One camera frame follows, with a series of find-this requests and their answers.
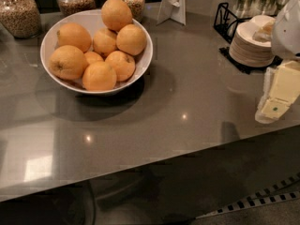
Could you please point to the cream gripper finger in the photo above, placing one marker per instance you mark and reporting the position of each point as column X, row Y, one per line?
column 285, row 89
column 264, row 33

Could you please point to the glass cup left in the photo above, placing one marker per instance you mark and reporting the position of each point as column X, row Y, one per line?
column 242, row 8

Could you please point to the white folded card stand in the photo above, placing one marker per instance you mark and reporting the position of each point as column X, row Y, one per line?
column 172, row 10

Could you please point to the small hidden orange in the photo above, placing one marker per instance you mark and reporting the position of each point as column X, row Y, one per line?
column 92, row 57

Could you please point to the black wire rack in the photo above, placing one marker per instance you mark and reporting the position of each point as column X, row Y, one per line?
column 226, row 21

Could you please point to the left glass cereal jar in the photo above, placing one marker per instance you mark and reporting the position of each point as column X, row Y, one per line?
column 20, row 17

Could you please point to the white ceramic bowl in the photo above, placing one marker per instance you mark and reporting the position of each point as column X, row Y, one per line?
column 91, row 21

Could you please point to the stack of paper plates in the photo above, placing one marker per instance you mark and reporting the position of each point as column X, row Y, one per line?
column 247, row 51

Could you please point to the black mat under plates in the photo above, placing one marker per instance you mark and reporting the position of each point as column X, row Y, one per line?
column 247, row 69

